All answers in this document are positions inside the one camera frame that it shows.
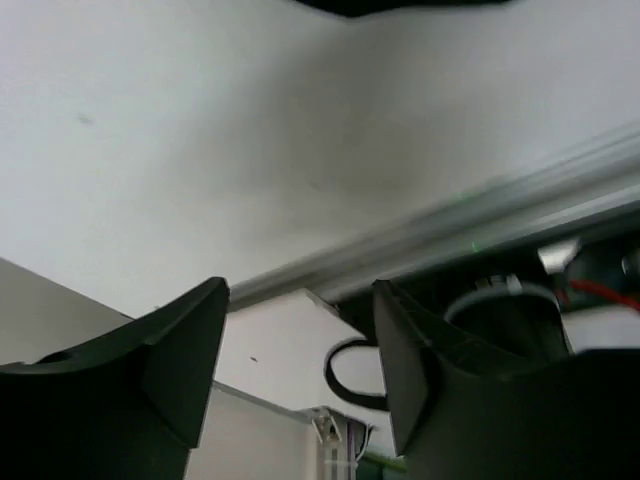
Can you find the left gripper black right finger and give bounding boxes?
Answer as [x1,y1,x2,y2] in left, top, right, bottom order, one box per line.
[374,281,639,479]

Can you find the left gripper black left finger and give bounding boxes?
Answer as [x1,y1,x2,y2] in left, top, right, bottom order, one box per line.
[1,277,230,479]

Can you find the black trousers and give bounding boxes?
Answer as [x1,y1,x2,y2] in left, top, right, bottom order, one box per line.
[296,0,511,19]

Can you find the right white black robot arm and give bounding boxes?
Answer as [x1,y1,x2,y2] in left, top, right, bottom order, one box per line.
[443,274,573,363]

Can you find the aluminium frame rail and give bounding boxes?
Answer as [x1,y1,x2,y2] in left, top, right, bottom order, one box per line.
[230,123,639,311]

